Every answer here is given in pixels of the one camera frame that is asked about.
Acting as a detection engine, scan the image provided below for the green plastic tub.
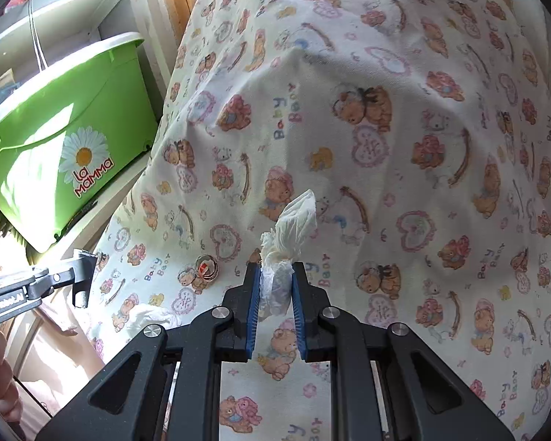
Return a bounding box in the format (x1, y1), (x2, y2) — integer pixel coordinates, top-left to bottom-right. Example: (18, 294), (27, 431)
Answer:
(0, 32), (159, 254)

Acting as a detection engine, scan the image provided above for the white shelf unit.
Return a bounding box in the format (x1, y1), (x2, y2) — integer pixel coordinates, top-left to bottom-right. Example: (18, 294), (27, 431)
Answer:
(0, 0), (175, 115)

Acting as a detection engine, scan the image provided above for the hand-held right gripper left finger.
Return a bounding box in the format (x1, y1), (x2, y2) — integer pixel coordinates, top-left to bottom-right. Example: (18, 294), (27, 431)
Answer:
(36, 262), (262, 441)

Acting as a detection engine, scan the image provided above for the white hanging cord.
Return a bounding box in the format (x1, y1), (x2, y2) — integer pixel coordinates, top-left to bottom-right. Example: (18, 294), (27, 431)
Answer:
(28, 0), (49, 72)

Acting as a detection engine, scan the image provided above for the bear printed cloth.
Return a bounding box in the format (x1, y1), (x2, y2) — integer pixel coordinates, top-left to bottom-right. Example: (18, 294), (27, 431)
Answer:
(80, 0), (551, 441)

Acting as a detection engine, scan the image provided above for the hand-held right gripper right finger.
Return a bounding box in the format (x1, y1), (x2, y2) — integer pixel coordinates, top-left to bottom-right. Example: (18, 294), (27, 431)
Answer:
(290, 261), (517, 441)

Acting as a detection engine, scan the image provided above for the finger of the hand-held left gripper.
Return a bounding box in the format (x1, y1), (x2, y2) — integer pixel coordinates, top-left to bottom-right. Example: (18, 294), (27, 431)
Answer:
(71, 250), (97, 308)

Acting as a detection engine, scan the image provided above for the stack of colourful books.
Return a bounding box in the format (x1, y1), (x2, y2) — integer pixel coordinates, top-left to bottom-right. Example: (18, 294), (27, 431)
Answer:
(0, 69), (24, 120)

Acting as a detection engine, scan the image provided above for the twisted white tissue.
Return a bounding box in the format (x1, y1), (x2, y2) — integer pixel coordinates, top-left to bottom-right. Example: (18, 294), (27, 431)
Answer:
(259, 188), (317, 318)

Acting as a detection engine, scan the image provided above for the white crumpled tissue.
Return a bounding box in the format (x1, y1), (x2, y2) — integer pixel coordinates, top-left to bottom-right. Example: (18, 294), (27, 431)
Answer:
(124, 305), (184, 345)

